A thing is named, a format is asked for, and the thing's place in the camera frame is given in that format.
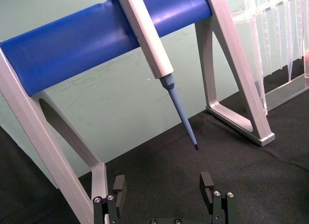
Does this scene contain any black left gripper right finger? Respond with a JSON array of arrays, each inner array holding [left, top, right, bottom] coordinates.
[[199, 171, 236, 224]]

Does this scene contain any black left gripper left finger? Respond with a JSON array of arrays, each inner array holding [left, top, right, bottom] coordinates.
[[93, 175, 126, 224]]

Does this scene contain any black table cloth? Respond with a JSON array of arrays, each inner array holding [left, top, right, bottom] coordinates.
[[0, 88, 309, 224]]

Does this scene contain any grey stand with blue bar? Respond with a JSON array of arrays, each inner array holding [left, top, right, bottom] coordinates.
[[0, 0, 275, 224]]

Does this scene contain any white pipette with blue tip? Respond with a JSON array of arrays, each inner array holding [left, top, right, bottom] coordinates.
[[115, 0, 200, 151]]

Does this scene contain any clear plastic case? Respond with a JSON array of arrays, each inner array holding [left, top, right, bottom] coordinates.
[[221, 0, 309, 112]]

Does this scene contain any plain pale wall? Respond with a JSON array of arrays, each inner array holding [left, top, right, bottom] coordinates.
[[0, 0, 256, 189]]

